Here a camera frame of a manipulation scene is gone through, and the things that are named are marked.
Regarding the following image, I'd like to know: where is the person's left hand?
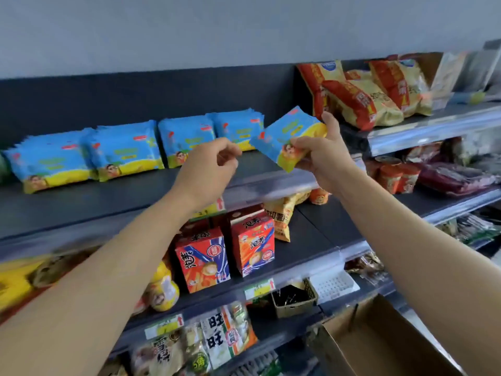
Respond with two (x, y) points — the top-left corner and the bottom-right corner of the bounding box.
(172, 137), (243, 210)

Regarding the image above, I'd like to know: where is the person's right hand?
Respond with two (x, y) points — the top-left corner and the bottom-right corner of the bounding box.
(290, 111), (361, 194)

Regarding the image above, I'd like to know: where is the blue yellow wet wipes pack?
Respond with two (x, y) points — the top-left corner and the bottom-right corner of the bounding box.
(249, 105), (328, 173)

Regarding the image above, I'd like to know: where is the row of blue wipe packets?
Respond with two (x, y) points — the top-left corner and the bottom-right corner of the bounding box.
(4, 108), (265, 195)

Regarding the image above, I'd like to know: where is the dark grey store shelf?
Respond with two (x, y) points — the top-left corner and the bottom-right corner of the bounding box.
(0, 39), (501, 376)

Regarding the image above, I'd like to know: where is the brown cardboard box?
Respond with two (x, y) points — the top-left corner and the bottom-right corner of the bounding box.
(308, 293), (466, 376)

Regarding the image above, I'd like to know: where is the person's right forearm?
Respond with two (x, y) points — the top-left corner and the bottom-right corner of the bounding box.
(335, 168), (501, 376)

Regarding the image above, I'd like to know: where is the person's left forearm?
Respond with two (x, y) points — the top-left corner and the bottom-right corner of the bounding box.
(0, 190), (196, 376)

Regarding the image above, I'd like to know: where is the red blue snack box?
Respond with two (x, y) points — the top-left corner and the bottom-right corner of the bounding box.
(230, 213), (276, 278)

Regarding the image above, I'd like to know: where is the green yellow price tag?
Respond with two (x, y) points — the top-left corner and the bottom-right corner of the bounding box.
(189, 197), (228, 222)

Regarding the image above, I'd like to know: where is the orange cartoon face canister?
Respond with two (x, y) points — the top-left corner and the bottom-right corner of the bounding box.
(308, 187), (332, 206)

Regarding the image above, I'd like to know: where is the large yellow snack bag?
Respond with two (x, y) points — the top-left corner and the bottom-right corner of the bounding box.
(263, 196), (297, 243)

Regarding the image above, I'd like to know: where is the blue red snack packet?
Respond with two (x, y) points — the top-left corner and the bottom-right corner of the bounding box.
(174, 226), (231, 294)

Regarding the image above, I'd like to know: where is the red patterned snack bag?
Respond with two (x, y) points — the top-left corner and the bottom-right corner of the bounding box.
(405, 142), (444, 164)

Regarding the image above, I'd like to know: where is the yellow bottle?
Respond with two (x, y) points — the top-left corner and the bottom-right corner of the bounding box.
(145, 261), (181, 313)

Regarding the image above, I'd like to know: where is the dark red snack packet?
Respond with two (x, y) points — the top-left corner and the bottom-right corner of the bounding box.
(414, 161), (498, 197)

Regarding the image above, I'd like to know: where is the yellow white price tag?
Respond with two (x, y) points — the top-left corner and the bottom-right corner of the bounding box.
(244, 278), (276, 302)

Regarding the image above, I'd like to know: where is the white perforated plastic tray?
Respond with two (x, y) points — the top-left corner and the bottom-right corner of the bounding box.
(309, 269), (361, 304)

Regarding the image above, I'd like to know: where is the bundle of black hooks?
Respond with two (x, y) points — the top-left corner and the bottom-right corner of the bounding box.
(273, 285), (311, 307)

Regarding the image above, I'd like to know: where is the brown white snack bag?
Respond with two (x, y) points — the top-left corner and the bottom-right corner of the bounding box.
(386, 51), (469, 111)

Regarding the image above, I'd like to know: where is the bundle of green packets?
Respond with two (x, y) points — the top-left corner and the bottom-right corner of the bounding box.
(437, 214), (500, 248)

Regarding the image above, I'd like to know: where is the beige plastic basket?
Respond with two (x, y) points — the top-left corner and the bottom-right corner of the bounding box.
(270, 278), (319, 319)

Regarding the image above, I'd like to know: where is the green white price tag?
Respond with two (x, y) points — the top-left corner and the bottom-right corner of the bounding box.
(144, 313), (185, 341)

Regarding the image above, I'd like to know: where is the white striped snack bag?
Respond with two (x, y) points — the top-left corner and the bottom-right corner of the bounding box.
(200, 301), (259, 369)

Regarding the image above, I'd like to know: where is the row of grey packets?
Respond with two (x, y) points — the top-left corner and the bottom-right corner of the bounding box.
(230, 350), (282, 376)

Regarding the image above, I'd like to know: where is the yellow flat packet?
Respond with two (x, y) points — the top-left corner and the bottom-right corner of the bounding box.
(0, 256), (44, 314)

